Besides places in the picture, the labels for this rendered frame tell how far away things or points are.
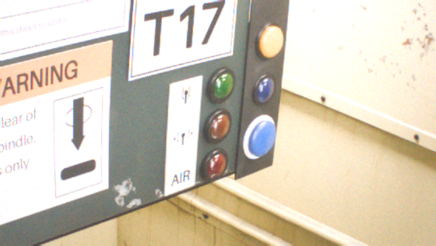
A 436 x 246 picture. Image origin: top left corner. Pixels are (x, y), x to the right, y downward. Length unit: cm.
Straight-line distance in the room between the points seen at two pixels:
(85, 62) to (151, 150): 10
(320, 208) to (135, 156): 106
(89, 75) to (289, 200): 116
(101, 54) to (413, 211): 102
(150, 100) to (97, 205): 8
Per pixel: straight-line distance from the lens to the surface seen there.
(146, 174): 56
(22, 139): 48
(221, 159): 61
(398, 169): 144
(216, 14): 56
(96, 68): 50
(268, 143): 64
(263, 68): 62
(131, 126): 54
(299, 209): 162
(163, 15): 52
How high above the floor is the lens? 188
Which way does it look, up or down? 23 degrees down
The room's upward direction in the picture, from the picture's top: 5 degrees clockwise
